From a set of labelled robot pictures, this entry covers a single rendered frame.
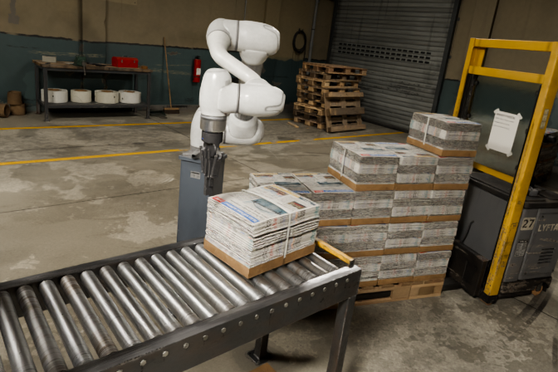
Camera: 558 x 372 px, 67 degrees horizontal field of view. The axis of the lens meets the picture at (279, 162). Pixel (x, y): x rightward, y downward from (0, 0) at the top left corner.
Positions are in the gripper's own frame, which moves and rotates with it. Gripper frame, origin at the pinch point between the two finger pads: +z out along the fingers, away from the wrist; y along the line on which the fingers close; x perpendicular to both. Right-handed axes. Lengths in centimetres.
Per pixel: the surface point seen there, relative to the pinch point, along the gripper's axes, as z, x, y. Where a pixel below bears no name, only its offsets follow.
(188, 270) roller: 33.4, 5.5, 0.6
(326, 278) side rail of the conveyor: 33, -38, -30
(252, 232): 13.8, -9.8, -16.1
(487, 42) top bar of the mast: -68, -243, 28
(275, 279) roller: 33.8, -20.0, -19.8
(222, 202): 10.0, -9.7, 5.0
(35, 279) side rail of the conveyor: 33, 53, 19
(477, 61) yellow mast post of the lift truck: -54, -253, 38
